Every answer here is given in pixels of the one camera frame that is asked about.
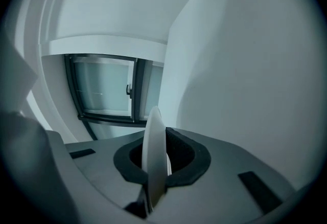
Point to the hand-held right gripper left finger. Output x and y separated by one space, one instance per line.
102 161

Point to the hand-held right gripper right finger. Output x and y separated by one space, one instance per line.
219 166

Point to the thin pale watermelon slice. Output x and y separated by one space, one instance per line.
154 154

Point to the dark framed window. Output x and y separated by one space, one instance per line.
102 85

